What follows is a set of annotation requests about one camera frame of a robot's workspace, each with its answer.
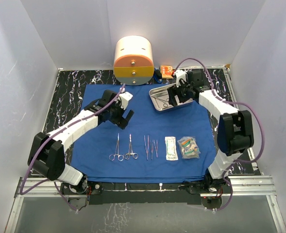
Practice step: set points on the steel forceps ring handles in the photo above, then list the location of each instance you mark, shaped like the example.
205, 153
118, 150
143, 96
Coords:
130, 152

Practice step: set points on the steel tweezers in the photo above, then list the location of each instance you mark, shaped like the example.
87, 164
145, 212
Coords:
151, 149
155, 142

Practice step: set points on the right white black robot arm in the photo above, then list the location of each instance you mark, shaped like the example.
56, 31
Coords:
235, 134

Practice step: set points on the steel instrument tray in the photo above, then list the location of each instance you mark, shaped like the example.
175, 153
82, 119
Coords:
161, 92

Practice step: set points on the aluminium frame rail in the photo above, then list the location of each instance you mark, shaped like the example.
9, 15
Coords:
249, 207

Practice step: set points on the blue black clip tool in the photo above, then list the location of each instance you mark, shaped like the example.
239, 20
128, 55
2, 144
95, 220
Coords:
157, 76

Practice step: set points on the remaining ring-handled clamp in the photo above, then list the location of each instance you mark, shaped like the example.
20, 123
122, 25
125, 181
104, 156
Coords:
116, 155

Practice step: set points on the long white green pouch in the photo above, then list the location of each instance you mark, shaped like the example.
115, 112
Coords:
171, 151

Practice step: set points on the white blue supply packet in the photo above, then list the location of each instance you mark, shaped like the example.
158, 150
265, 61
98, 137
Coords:
196, 149

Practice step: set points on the round three-drawer storage box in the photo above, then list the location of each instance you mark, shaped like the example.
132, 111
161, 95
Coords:
133, 61

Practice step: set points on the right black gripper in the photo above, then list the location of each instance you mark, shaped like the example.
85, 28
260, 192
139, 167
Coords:
173, 91

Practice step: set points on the green clear supply packet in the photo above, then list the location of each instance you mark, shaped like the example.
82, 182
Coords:
186, 148

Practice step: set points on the blue surgical cloth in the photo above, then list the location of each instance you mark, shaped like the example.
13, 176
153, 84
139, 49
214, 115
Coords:
91, 151

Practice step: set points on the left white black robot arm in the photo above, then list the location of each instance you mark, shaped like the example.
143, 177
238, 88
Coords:
47, 155

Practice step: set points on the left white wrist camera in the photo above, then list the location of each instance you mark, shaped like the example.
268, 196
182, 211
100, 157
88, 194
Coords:
124, 98

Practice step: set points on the long serrated steel forceps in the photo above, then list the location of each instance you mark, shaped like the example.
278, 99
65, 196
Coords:
146, 142

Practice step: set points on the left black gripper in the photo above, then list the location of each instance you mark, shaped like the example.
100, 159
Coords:
121, 122

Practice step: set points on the small orange spiral notebook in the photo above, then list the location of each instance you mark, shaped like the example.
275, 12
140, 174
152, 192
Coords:
166, 72

